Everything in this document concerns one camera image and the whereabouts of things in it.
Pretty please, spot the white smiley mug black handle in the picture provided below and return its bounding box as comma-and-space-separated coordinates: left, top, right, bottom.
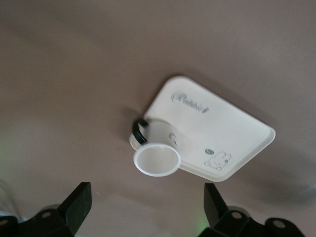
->
129, 118, 181, 178

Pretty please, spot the cream rabbit print tray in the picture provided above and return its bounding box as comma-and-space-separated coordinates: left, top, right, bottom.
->
130, 76, 276, 183

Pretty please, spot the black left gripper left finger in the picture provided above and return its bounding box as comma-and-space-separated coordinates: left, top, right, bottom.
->
32, 182, 92, 237

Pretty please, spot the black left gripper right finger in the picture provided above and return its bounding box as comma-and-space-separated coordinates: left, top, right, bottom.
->
198, 182, 250, 237

